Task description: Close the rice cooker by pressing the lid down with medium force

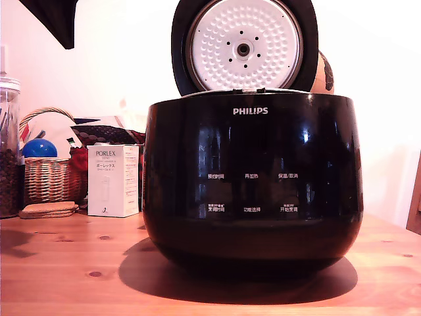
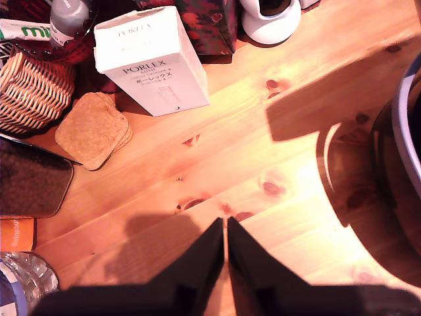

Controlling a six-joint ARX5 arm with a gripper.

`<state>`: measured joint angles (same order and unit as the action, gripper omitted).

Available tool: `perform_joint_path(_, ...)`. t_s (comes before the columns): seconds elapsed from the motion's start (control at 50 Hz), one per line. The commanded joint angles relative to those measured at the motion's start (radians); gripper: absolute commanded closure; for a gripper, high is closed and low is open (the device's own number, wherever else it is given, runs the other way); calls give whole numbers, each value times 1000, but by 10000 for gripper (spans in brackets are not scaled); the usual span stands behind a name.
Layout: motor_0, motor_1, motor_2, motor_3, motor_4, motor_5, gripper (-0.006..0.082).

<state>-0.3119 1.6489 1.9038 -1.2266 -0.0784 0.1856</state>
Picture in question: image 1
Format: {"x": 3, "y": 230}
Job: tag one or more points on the glass jar of coffee beans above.
{"x": 10, "y": 158}

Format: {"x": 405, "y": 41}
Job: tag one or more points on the blue ball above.
{"x": 39, "y": 148}

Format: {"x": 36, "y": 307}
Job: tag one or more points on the red knitted item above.
{"x": 78, "y": 159}

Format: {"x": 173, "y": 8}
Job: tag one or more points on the black rice cooker lid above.
{"x": 243, "y": 49}

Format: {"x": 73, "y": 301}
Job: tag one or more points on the cork globe with black continents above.
{"x": 324, "y": 70}

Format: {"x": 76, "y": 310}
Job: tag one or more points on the white Porlex box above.
{"x": 110, "y": 184}

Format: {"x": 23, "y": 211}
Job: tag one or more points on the black Philips rice cooker body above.
{"x": 253, "y": 148}

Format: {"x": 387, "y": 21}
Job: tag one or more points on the dark patterned fabric pouch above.
{"x": 105, "y": 133}

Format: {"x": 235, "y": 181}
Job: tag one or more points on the woven wicker basket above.
{"x": 46, "y": 179}

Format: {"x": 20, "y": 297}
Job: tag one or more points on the round cork coaster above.
{"x": 49, "y": 207}
{"x": 46, "y": 214}

